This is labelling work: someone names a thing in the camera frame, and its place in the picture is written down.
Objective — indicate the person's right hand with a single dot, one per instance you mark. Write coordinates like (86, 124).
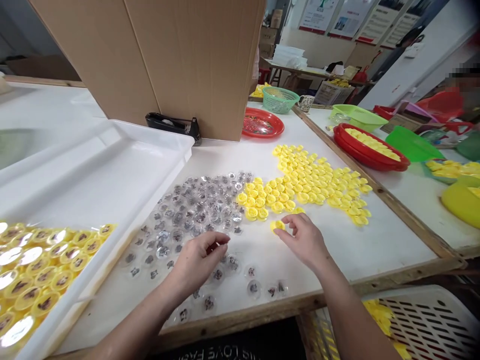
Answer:
(307, 243)

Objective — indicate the person's left hand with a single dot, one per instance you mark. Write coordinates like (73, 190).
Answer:
(191, 262)

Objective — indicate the single yellow plastic cap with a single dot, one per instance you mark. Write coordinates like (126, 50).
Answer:
(277, 225)

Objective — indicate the pile of clear printed lids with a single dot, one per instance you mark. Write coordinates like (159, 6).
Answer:
(195, 210)

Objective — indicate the pile of loose yellow caps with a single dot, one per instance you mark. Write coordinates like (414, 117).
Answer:
(307, 180)

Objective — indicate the person's body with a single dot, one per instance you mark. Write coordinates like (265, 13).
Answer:
(232, 343)

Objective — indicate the red round tray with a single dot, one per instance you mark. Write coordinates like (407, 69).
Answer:
(360, 153)

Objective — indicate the yellow parts in slotted crate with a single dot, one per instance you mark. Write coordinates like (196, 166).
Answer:
(384, 318)

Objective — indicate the yellow caps in red tray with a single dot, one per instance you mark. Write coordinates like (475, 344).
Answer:
(371, 142)

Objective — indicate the white plastic tray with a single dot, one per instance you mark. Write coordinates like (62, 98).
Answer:
(93, 180)

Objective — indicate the red patterned plate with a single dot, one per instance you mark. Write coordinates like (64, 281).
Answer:
(262, 123)

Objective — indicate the light green rectangular basket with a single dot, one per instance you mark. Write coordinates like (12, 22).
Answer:
(358, 117)

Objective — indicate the patterned ceramic mug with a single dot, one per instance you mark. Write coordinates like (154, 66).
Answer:
(305, 104)

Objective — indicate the black tape dispenser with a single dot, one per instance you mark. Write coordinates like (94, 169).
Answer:
(168, 122)

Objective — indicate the bright green plastic bowl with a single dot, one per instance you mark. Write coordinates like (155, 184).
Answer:
(412, 144)

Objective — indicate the round green mesh basket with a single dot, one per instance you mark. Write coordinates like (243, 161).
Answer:
(279, 99)

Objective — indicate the heap of lidded yellow capsules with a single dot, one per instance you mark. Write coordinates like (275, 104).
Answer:
(41, 270)

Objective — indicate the small red plastic basket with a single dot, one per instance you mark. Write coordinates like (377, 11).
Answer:
(384, 111)

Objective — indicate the white slotted plastic crate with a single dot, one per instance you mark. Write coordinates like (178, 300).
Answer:
(438, 322)

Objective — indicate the white crate with yellow parts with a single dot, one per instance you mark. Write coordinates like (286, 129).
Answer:
(333, 92)

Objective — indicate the small brown cardboard box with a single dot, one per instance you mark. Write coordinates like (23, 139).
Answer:
(407, 122)

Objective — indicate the yellow plastic bowl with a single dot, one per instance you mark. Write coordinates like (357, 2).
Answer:
(461, 204)

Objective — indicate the green tray with yellow caps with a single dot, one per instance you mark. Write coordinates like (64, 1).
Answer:
(450, 170)

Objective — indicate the red plastic stool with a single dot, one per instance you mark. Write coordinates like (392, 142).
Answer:
(264, 76)

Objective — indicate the pink plastic basket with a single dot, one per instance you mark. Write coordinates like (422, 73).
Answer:
(418, 108)

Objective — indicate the stack of white foam boxes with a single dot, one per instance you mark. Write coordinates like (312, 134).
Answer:
(288, 55)

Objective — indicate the large cardboard box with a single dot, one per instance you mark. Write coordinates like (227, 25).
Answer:
(168, 56)

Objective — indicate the stack of cardboard cartons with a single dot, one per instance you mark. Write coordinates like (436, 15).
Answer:
(269, 35)

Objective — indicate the wall posters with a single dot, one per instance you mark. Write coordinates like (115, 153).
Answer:
(360, 18)

